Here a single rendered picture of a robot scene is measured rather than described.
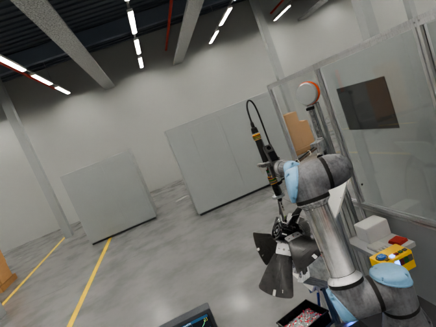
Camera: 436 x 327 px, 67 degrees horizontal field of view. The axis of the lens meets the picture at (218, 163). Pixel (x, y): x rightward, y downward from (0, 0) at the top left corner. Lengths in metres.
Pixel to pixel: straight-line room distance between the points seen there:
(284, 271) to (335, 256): 0.83
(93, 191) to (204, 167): 3.13
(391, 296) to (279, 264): 0.87
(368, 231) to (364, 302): 1.14
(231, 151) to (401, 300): 6.35
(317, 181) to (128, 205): 7.97
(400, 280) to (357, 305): 0.15
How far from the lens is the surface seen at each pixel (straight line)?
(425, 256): 2.37
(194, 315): 1.46
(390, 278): 1.20
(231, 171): 7.37
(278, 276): 1.97
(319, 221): 1.14
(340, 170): 1.14
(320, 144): 2.27
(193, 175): 7.23
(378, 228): 2.34
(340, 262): 1.17
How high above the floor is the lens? 1.97
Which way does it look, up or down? 8 degrees down
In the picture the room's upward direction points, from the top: 21 degrees counter-clockwise
